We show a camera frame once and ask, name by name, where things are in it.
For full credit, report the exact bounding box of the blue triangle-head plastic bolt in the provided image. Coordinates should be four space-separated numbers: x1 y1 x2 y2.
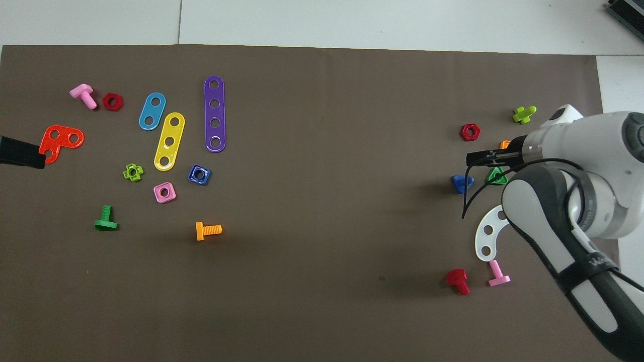
451 174 474 195

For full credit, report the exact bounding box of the blue square plastic nut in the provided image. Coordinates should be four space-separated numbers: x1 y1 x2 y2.
188 164 212 186

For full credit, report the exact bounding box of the lime green cross-head bolt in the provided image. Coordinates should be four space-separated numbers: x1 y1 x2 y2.
512 106 537 125

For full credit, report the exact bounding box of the orange angled three-hole plate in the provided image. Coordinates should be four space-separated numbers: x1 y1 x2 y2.
39 125 85 165

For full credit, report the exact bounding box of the white curved five-hole plate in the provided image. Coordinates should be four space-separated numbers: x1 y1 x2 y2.
474 204 513 262

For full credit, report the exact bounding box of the pink plastic bolt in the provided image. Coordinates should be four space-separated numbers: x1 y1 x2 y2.
69 83 98 111
488 259 511 288

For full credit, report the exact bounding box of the dark green plastic bolt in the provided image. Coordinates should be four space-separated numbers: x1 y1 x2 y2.
94 205 118 232

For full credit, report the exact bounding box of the red plastic bolt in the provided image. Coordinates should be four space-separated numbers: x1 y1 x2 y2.
446 268 471 296

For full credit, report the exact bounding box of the blue two-hole plate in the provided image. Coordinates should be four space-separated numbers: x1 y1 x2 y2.
138 92 167 131

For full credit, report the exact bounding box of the yellow three-hole plate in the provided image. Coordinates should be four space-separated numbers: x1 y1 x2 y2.
153 112 186 172

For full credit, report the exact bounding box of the pink square plastic nut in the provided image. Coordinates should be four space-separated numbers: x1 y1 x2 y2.
153 182 177 204

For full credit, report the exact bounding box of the black ribbed device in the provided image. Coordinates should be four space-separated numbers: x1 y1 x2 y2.
604 0 644 28

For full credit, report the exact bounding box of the purple four-hole plate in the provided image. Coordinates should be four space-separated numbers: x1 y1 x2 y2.
204 75 227 153

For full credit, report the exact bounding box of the brown paper mat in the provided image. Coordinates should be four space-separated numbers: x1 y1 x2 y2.
0 44 632 362

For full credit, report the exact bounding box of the orange plastic bolt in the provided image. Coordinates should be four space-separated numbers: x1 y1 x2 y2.
195 221 223 241

